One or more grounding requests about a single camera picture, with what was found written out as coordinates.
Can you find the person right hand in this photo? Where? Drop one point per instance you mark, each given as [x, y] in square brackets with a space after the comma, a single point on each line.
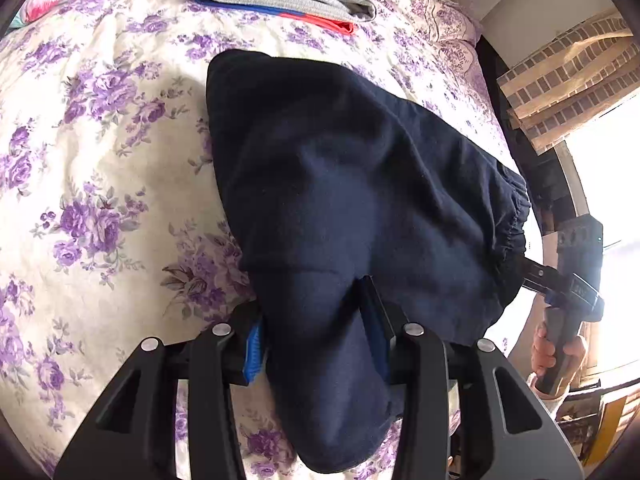
[543, 359]

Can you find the brick pattern curtain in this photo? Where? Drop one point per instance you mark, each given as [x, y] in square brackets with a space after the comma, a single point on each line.
[577, 76]

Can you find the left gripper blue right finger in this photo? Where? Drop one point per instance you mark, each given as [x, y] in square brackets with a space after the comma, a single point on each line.
[378, 337]

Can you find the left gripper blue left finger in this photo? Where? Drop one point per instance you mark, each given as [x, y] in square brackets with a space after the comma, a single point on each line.
[254, 353]

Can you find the folded red garment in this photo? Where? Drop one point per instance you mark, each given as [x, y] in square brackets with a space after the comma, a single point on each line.
[345, 28]

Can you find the purple floral bedspread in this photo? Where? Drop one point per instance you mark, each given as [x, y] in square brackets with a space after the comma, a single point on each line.
[112, 229]

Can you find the dark navy pants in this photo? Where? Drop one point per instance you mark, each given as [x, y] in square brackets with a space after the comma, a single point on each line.
[326, 178]

